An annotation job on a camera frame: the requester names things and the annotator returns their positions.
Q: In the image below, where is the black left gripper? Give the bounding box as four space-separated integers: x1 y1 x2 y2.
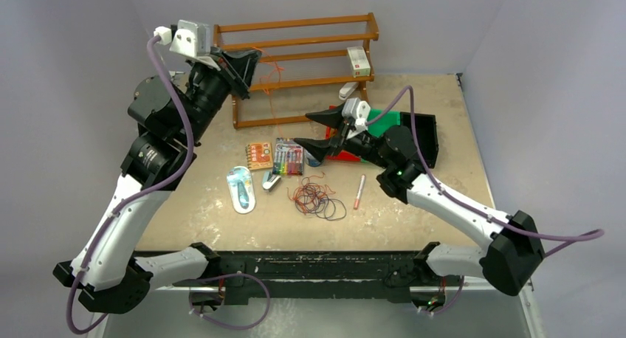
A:
179 45 261 144

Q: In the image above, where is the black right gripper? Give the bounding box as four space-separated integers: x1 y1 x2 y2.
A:
295 101 391 169

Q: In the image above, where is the red plastic bin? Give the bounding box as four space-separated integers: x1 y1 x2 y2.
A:
325 120 362 163

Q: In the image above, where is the orange cable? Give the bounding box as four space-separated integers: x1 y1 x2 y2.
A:
252 47 334 215

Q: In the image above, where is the green plastic bin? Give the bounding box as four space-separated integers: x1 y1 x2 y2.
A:
367 109 401 137

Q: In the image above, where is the black plastic bin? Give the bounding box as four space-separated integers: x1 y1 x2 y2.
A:
413 114 439 168

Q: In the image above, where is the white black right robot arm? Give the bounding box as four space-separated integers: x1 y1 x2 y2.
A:
295 107 546 296

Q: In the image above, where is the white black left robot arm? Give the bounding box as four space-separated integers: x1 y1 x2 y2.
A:
53 47 261 314

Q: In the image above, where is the round blue white tub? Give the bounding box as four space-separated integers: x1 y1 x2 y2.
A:
305 151 322 168

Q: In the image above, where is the pack of coloured markers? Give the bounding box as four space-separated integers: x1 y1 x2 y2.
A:
272 137 304 176

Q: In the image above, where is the wooden three-tier rack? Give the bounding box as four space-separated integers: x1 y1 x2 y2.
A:
212 12 379 100

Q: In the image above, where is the white stapler under rack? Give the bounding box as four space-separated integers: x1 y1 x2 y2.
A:
338 82 360 101

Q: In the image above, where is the white orange-capped marker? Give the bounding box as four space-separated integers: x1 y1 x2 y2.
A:
353 174 366 210

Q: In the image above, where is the orange spiral notebook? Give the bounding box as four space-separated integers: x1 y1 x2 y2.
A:
245 142 274 170

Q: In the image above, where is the white red small box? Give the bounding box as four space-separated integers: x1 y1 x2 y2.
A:
346 46 371 77

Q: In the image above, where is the light blue white stapler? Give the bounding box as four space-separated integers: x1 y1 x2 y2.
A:
261 171 282 192

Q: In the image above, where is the blue white tape package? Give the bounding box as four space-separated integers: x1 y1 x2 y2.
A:
226 166 256 214

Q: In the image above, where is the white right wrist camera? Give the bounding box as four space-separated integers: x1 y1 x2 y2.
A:
342 97 371 138

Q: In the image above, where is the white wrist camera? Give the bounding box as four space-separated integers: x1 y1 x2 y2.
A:
153 20 214 66
342 97 371 138

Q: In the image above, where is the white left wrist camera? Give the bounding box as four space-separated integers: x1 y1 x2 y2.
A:
153 20 214 66

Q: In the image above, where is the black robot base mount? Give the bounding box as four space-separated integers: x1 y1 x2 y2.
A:
179 251 461 306

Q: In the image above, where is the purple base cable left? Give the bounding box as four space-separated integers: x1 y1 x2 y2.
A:
188 272 271 331

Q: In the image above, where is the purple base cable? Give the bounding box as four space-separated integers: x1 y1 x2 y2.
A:
418 276 467 317
188 272 271 331

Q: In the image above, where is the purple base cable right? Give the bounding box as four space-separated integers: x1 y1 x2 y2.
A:
418 276 467 317

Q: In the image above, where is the aluminium rail frame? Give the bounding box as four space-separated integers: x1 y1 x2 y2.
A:
88 278 546 337

